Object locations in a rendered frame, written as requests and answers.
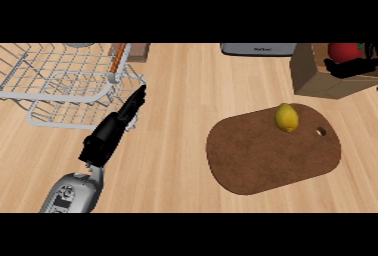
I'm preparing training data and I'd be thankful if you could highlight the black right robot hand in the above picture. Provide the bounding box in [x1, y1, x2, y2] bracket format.
[322, 56, 378, 80]

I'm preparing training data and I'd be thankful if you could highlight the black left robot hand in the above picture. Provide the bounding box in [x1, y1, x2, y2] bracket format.
[76, 84, 147, 168]

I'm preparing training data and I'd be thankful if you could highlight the red tomato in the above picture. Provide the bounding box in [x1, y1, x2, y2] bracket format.
[326, 42, 369, 65]

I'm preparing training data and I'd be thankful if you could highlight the brown cardboard box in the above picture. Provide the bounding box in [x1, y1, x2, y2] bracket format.
[288, 42, 378, 101]

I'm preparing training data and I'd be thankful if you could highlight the brown wooden cutting board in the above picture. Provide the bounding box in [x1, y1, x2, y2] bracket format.
[203, 102, 344, 197]

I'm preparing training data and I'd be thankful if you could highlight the grey appliance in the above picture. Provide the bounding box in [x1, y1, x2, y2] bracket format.
[218, 42, 298, 57]

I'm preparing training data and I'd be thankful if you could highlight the yellow lemon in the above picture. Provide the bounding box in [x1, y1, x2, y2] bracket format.
[273, 102, 301, 134]

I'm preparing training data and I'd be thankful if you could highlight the orange stick with pale end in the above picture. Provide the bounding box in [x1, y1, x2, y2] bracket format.
[106, 42, 128, 85]

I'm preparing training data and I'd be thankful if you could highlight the brown wooden block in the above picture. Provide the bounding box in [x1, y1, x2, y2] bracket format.
[127, 42, 152, 64]

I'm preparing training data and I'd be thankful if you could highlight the grey round object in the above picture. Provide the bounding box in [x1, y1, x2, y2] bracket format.
[62, 42, 96, 49]

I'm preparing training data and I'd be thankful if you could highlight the grey wire basket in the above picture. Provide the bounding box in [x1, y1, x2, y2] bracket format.
[0, 42, 147, 131]

